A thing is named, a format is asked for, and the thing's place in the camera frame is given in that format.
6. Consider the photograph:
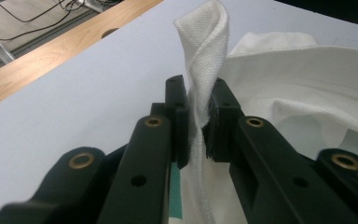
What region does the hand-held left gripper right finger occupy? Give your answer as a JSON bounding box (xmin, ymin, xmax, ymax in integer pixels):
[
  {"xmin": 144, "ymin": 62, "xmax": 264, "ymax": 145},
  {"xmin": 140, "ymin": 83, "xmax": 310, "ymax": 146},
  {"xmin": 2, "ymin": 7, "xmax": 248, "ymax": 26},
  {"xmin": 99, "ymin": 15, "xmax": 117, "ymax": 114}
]
[{"xmin": 202, "ymin": 77, "xmax": 245, "ymax": 163}]

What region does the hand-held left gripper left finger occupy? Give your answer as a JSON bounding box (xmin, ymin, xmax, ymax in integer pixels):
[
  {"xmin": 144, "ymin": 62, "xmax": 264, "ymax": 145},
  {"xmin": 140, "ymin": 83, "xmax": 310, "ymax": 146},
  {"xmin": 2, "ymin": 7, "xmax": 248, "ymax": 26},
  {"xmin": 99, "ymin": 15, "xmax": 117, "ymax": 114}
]
[{"xmin": 150, "ymin": 74, "xmax": 190, "ymax": 171}]

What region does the white canvas tote bag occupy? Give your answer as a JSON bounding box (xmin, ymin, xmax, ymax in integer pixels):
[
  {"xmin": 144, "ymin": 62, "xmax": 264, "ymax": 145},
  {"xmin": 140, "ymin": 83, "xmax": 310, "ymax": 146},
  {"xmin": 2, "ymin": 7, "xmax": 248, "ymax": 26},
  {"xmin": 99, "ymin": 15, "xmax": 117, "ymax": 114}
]
[{"xmin": 167, "ymin": 0, "xmax": 358, "ymax": 224}]

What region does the wooden table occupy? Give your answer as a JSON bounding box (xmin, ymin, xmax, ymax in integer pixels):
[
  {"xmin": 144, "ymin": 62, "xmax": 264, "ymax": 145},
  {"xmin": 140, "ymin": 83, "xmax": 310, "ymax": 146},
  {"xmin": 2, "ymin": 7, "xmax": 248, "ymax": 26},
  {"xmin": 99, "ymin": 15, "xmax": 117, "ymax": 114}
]
[{"xmin": 0, "ymin": 0, "xmax": 164, "ymax": 114}]

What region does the black floor cable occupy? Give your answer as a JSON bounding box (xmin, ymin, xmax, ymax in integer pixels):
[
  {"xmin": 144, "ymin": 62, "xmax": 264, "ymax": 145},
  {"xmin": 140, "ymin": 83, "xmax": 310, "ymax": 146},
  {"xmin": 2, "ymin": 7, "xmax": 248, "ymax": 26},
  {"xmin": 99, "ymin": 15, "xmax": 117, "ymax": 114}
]
[{"xmin": 0, "ymin": 0, "xmax": 82, "ymax": 42}]

